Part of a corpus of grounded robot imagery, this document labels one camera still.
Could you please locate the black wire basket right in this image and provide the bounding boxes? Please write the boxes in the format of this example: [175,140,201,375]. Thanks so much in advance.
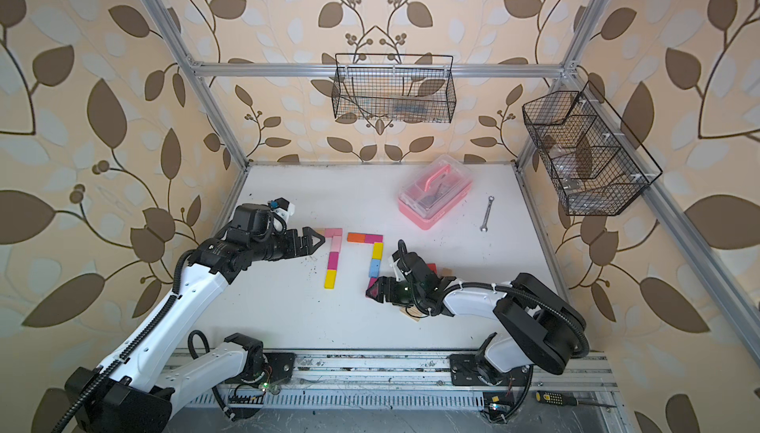
[522,82,663,217]

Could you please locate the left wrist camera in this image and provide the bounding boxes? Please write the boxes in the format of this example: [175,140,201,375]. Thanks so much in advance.
[267,198,295,222]

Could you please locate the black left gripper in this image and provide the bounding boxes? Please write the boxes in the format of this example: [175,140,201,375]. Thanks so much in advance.
[246,227,324,264]

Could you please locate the black wire basket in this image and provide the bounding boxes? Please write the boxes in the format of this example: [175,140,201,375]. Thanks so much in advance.
[329,52,457,123]
[522,82,663,217]

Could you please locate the black wire basket back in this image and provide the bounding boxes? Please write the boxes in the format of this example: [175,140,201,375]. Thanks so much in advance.
[329,52,457,123]

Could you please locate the thin yellow block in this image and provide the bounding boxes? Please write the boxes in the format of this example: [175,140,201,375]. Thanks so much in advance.
[324,270,338,290]

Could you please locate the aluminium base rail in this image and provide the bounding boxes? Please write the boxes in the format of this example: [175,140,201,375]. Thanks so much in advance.
[219,350,619,411]

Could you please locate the ridged wood block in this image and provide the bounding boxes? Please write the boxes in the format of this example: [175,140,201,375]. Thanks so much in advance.
[402,308,421,320]

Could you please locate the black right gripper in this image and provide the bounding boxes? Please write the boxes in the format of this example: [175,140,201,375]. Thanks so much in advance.
[365,275,425,308]

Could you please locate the yellow black screwdriver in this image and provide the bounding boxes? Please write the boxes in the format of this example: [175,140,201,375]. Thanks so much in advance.
[536,391,616,408]

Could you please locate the pink plastic storage box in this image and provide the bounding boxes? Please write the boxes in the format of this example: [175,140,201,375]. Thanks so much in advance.
[397,155,474,230]

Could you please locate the dark pink block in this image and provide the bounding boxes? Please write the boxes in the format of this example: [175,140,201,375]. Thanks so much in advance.
[328,252,340,271]

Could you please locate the orange block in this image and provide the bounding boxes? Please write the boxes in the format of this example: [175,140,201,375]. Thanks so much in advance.
[346,232,366,244]

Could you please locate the light pink block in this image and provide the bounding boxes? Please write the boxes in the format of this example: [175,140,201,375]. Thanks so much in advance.
[331,235,342,253]

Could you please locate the silver wrench on table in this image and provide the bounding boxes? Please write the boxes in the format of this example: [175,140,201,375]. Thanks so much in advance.
[480,196,495,233]

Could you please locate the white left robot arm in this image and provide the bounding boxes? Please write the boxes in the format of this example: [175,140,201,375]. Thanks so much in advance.
[53,199,326,432]

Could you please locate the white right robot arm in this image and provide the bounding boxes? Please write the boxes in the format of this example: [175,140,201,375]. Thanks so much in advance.
[365,244,591,424]

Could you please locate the aluminium frame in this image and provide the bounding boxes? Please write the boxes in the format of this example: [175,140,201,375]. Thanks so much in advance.
[141,0,759,360]

